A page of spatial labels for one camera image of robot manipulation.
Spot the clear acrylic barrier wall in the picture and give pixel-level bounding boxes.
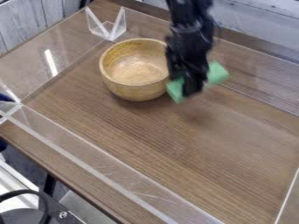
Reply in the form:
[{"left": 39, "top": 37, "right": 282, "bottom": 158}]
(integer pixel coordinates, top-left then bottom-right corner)
[{"left": 0, "top": 93, "right": 224, "bottom": 224}]

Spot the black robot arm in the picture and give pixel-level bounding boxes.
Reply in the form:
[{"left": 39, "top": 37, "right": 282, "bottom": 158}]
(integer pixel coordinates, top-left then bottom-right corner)
[{"left": 166, "top": 0, "right": 215, "bottom": 97}]

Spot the clear acrylic corner bracket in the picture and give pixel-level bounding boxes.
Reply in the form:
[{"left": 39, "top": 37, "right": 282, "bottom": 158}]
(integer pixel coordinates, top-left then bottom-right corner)
[{"left": 84, "top": 7, "right": 127, "bottom": 41}]

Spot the black cable loop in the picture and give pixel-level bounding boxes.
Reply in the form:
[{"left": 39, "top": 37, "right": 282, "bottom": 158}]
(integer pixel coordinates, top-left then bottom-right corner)
[{"left": 0, "top": 188, "right": 53, "bottom": 224}]

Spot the brown wooden bowl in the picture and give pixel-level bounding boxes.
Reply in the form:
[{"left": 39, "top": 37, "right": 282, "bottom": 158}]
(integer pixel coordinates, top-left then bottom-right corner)
[{"left": 99, "top": 38, "right": 170, "bottom": 102}]

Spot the black table leg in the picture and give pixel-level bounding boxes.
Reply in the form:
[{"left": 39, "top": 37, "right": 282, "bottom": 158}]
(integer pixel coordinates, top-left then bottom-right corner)
[{"left": 43, "top": 174, "right": 56, "bottom": 196}]

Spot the green rectangular block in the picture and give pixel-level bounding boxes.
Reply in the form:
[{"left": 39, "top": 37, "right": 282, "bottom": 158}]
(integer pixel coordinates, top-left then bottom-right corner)
[{"left": 166, "top": 61, "right": 230, "bottom": 103}]

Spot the black metal base bracket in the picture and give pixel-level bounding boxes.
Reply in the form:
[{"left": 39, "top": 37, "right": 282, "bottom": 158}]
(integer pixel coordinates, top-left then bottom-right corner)
[{"left": 39, "top": 195, "right": 87, "bottom": 224}]

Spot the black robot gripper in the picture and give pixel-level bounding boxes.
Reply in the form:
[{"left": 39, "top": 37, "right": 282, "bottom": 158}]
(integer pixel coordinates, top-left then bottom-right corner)
[{"left": 166, "top": 20, "right": 215, "bottom": 97}]

